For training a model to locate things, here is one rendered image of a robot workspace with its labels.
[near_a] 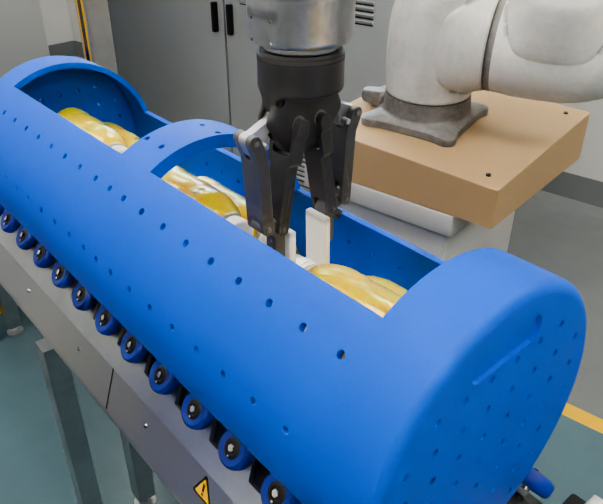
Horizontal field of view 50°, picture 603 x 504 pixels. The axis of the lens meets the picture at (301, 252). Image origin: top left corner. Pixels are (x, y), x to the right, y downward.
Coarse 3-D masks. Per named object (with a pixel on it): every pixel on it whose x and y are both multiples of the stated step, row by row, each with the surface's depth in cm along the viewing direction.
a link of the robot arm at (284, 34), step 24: (264, 0) 49; (288, 0) 49; (312, 0) 49; (336, 0) 49; (264, 24) 51; (288, 24) 49; (312, 24) 49; (336, 24) 50; (264, 48) 54; (288, 48) 50; (312, 48) 50; (336, 48) 54
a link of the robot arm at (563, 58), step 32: (512, 0) 99; (544, 0) 93; (576, 0) 91; (512, 32) 99; (544, 32) 95; (576, 32) 94; (512, 64) 101; (544, 64) 99; (576, 64) 97; (512, 96) 108; (544, 96) 104; (576, 96) 101
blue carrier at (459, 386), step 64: (64, 64) 99; (0, 128) 92; (64, 128) 82; (128, 128) 116; (192, 128) 75; (0, 192) 95; (64, 192) 77; (128, 192) 69; (64, 256) 81; (128, 256) 67; (192, 256) 60; (256, 256) 56; (384, 256) 76; (512, 256) 53; (128, 320) 70; (192, 320) 59; (256, 320) 53; (320, 320) 49; (384, 320) 47; (448, 320) 45; (512, 320) 46; (576, 320) 55; (192, 384) 62; (256, 384) 52; (320, 384) 48; (384, 384) 44; (448, 384) 43; (512, 384) 51; (256, 448) 56; (320, 448) 47; (384, 448) 43; (448, 448) 48; (512, 448) 57
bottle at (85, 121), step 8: (64, 112) 100; (72, 112) 100; (80, 112) 100; (72, 120) 98; (80, 120) 97; (88, 120) 97; (96, 120) 97; (88, 128) 94; (96, 128) 94; (104, 128) 94; (112, 128) 95; (96, 136) 93; (104, 136) 93; (112, 136) 93; (120, 136) 94; (112, 144) 92; (120, 144) 93
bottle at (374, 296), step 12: (312, 264) 64; (324, 264) 63; (336, 264) 63; (324, 276) 61; (336, 276) 60; (348, 276) 60; (360, 276) 60; (336, 288) 59; (348, 288) 59; (360, 288) 58; (372, 288) 58; (384, 288) 59; (360, 300) 58; (372, 300) 57; (384, 300) 57; (396, 300) 57; (384, 312) 56
